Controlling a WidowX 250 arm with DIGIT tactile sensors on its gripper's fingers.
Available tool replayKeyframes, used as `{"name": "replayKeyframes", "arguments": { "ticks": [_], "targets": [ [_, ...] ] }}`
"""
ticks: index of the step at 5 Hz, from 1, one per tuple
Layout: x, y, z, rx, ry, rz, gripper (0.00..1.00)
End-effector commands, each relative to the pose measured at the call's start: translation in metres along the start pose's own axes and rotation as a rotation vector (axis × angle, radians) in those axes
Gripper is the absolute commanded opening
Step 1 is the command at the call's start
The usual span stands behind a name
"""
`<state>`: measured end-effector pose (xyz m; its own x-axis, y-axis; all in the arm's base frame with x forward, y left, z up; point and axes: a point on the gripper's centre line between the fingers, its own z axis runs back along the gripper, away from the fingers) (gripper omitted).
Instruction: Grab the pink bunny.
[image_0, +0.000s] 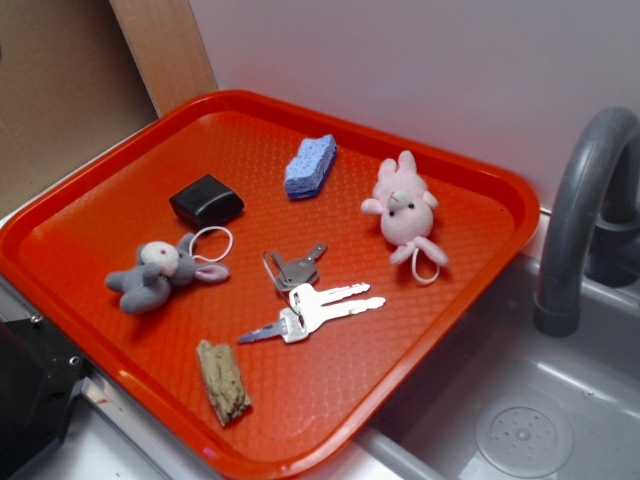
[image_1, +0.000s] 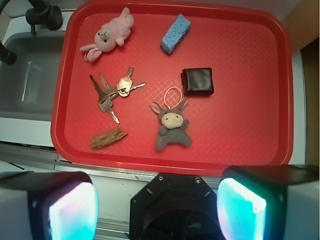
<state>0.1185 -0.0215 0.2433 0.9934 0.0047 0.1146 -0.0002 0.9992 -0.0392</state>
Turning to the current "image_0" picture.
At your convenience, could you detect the grey toy faucet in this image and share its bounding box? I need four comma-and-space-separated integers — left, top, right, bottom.
534, 107, 639, 337

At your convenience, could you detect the blue sponge piece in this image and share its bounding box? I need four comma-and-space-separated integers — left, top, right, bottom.
284, 134, 337, 200

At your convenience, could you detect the orange plastic tray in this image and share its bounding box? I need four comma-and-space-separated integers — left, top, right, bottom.
1, 91, 539, 479

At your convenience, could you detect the grey plush bunny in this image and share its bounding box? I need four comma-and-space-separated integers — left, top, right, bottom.
105, 226, 234, 315

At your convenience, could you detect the small silver blue-tipped key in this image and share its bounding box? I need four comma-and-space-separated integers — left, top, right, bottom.
237, 308, 309, 344

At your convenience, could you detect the pink plush bunny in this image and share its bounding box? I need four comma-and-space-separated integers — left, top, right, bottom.
360, 150, 449, 286

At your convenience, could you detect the piece of brown wood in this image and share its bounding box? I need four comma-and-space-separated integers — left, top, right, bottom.
196, 340, 253, 427

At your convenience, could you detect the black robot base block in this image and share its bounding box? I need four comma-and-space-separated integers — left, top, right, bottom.
1, 315, 88, 479

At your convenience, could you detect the black rectangular box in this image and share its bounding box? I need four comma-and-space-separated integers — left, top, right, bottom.
169, 174, 245, 229

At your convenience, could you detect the dark grey key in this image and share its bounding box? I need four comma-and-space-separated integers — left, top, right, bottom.
272, 243, 329, 292

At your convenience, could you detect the wire key ring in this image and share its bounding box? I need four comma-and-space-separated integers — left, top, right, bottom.
262, 250, 304, 319

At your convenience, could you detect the wooden board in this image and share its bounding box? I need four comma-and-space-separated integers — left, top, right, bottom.
110, 0, 218, 116

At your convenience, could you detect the silver key lower long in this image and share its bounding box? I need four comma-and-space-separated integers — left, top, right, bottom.
300, 297, 386, 333

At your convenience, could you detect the grey toy sink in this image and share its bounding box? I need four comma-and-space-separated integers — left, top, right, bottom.
357, 256, 639, 479

